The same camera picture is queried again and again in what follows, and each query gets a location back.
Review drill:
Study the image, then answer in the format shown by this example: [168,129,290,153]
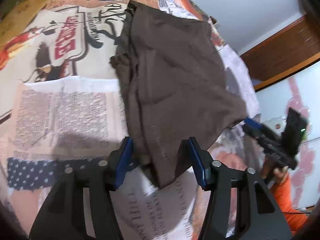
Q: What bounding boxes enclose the dark brown t-shirt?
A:
[110,1,247,188]

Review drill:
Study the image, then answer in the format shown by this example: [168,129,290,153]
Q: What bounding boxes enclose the orange sleeve forearm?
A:
[270,173,308,235]

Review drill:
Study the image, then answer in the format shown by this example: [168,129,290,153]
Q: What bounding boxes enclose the printed newspaper-pattern bed sheet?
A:
[0,0,266,240]

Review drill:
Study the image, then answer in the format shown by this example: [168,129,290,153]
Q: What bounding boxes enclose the brown wooden door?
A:
[241,13,319,91]

